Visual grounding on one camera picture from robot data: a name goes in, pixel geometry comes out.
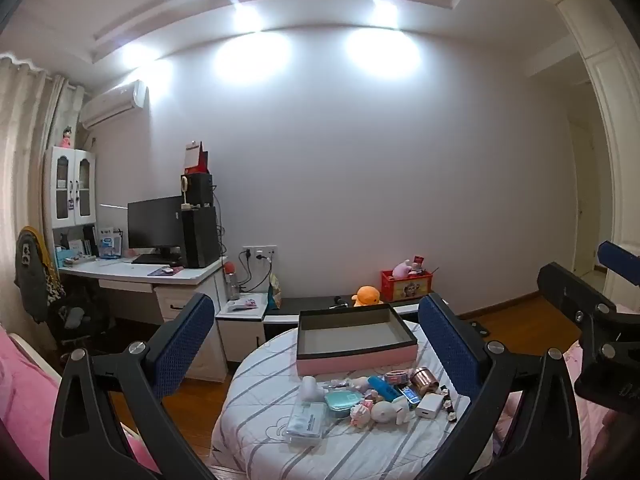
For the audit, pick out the white nightstand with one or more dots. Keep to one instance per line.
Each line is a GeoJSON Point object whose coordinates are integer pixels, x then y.
{"type": "Point", "coordinates": [240, 330]}

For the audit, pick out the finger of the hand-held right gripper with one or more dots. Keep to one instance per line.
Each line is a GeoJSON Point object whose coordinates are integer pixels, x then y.
{"type": "Point", "coordinates": [570, 290]}
{"type": "Point", "coordinates": [620, 257]}

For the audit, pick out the purple mouse pad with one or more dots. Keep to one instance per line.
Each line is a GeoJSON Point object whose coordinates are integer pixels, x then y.
{"type": "Point", "coordinates": [162, 271]}

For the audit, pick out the pink quilt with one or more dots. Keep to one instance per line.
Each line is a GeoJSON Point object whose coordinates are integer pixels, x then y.
{"type": "Point", "coordinates": [587, 420]}

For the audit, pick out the black speaker box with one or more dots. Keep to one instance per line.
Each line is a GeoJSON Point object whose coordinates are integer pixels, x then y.
{"type": "Point", "coordinates": [200, 190]}

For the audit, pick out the white air conditioner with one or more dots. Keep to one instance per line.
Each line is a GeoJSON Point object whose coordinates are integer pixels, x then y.
{"type": "Point", "coordinates": [112, 105]}

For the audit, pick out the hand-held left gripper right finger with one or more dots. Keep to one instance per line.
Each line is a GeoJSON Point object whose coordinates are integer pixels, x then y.
{"type": "Point", "coordinates": [450, 347]}

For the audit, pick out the pink fleece blanket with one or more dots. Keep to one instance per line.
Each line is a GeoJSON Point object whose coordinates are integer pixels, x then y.
{"type": "Point", "coordinates": [25, 410]}

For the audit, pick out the red-cap bottle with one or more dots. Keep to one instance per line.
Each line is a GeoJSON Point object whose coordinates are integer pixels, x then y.
{"type": "Point", "coordinates": [230, 280]}

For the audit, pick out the snack bag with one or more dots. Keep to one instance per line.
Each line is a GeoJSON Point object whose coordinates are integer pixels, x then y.
{"type": "Point", "coordinates": [274, 292]}

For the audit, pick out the black computer monitor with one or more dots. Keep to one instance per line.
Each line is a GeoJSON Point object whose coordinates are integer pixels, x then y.
{"type": "Point", "coordinates": [155, 222]}

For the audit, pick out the white bed frame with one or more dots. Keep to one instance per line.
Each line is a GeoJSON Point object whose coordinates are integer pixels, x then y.
{"type": "Point", "coordinates": [35, 357]}

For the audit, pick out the person's right forearm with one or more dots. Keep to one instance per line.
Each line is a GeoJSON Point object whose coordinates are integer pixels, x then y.
{"type": "Point", "coordinates": [615, 445]}

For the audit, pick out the white glass-door cabinet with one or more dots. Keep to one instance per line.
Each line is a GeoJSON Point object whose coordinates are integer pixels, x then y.
{"type": "Point", "coordinates": [70, 185]}

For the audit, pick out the white desk lamp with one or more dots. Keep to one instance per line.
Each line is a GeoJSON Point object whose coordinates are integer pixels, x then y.
{"type": "Point", "coordinates": [112, 206]}

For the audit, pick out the beige curtain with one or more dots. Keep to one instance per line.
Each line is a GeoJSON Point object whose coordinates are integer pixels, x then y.
{"type": "Point", "coordinates": [20, 160]}

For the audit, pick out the white charger cube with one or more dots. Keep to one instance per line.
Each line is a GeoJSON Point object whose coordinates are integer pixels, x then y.
{"type": "Point", "coordinates": [429, 406]}

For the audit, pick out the white door frame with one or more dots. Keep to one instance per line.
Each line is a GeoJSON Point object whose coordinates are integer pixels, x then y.
{"type": "Point", "coordinates": [610, 110]}

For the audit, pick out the patterned tape roll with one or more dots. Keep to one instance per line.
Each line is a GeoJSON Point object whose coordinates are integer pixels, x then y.
{"type": "Point", "coordinates": [397, 377]}

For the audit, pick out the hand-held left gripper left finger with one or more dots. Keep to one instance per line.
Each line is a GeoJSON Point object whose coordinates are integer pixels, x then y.
{"type": "Point", "coordinates": [185, 342]}

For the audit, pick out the small pink doll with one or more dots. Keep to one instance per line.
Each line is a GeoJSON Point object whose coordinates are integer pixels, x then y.
{"type": "Point", "coordinates": [67, 137]}

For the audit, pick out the blue long case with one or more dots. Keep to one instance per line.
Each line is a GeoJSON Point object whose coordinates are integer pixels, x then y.
{"type": "Point", "coordinates": [385, 389]}

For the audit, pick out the black-top low cabinet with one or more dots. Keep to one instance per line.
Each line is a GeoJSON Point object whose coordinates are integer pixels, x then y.
{"type": "Point", "coordinates": [310, 305]}

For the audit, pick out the blue flat box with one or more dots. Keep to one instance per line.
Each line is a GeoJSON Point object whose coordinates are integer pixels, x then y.
{"type": "Point", "coordinates": [410, 395]}

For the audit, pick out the copper metal cup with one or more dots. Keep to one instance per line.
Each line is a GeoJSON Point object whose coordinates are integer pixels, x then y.
{"type": "Point", "coordinates": [425, 381]}

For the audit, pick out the red toy box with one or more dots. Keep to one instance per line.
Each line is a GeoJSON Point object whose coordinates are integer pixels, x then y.
{"type": "Point", "coordinates": [406, 287]}

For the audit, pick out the white rabbit toy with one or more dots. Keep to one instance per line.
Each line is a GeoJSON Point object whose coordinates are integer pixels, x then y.
{"type": "Point", "coordinates": [386, 412]}

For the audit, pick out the pink storage box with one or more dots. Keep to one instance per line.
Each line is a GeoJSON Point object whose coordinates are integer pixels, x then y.
{"type": "Point", "coordinates": [350, 362]}

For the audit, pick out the pink plush toy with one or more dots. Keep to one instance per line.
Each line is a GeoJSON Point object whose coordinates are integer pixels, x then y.
{"type": "Point", "coordinates": [401, 270]}

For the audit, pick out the pink white block figure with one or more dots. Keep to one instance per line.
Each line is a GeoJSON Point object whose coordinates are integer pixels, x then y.
{"type": "Point", "coordinates": [360, 415]}

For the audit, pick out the striped white tablecloth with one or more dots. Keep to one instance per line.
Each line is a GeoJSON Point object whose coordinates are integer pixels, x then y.
{"type": "Point", "coordinates": [350, 452]}

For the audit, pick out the clear wipes packet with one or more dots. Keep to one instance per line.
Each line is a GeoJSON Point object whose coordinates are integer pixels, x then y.
{"type": "Point", "coordinates": [305, 422]}

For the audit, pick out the small red white doll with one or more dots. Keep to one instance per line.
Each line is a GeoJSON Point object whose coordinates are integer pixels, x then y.
{"type": "Point", "coordinates": [419, 264]}

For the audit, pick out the orange octopus plush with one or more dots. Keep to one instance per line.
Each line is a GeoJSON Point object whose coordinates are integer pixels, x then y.
{"type": "Point", "coordinates": [366, 296]}

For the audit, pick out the pink white pouch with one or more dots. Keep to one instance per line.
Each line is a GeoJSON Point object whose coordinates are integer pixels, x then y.
{"type": "Point", "coordinates": [242, 304]}

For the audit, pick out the white desk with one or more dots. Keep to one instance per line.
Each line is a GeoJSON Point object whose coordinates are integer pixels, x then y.
{"type": "Point", "coordinates": [130, 272]}

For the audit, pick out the teal case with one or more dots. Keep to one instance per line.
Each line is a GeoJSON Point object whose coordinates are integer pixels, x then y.
{"type": "Point", "coordinates": [342, 405]}

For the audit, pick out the black computer tower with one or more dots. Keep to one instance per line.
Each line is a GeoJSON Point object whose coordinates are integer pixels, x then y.
{"type": "Point", "coordinates": [200, 237]}

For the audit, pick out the blue white box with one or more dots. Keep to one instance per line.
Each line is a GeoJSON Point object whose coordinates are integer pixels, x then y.
{"type": "Point", "coordinates": [110, 244]}

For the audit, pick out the red white calendar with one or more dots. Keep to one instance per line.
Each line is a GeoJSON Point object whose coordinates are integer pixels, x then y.
{"type": "Point", "coordinates": [195, 157]}

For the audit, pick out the wall power outlet strip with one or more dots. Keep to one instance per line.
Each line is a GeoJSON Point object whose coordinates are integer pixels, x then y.
{"type": "Point", "coordinates": [259, 252]}

